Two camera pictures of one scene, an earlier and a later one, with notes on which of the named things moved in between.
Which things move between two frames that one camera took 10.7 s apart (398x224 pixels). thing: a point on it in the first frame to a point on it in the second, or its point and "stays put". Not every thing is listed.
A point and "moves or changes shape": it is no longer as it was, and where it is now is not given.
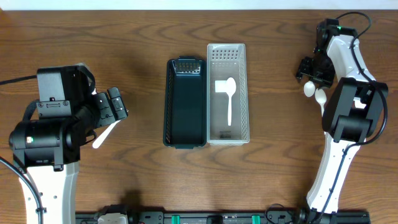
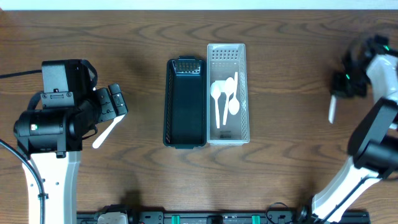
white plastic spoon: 231,86 moves or changes shape
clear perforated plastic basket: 224,60 stays put
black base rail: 234,218 stays put
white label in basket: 220,86 stays put
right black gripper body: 321,70 to 356,83
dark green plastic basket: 185,102 stays put
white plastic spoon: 309,89 to 234,104
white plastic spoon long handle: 321,98 moves or changes shape
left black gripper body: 109,109 stays put
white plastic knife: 99,140 stays put
